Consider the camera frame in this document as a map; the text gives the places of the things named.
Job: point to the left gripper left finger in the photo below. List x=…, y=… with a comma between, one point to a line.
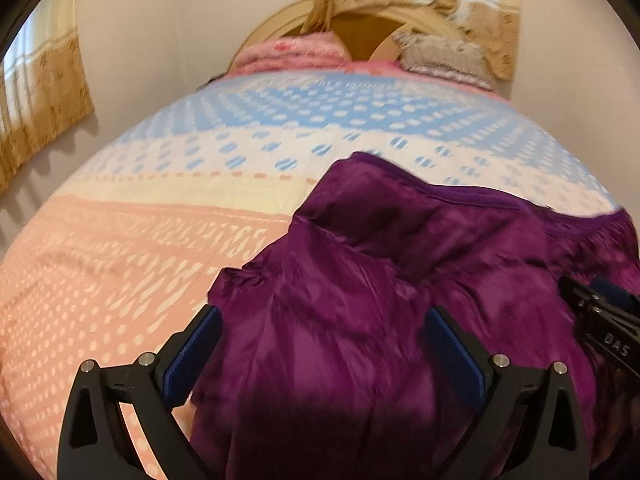
x=95, y=442

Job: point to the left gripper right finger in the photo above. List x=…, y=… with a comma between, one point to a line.
x=550, y=443

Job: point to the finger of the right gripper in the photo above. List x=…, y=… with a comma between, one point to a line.
x=616, y=295
x=580, y=294

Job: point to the purple hooded puffer jacket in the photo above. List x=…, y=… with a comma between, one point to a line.
x=321, y=372

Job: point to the polka dot duvet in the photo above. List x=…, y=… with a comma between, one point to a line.
x=122, y=254

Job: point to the striped grey pillow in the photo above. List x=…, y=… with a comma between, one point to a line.
x=451, y=59

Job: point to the beige curtain side window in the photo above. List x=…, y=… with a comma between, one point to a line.
x=44, y=89

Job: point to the folded pink blanket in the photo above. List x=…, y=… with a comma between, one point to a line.
x=319, y=50

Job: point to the cream wooden headboard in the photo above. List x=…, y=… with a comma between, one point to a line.
x=366, y=34

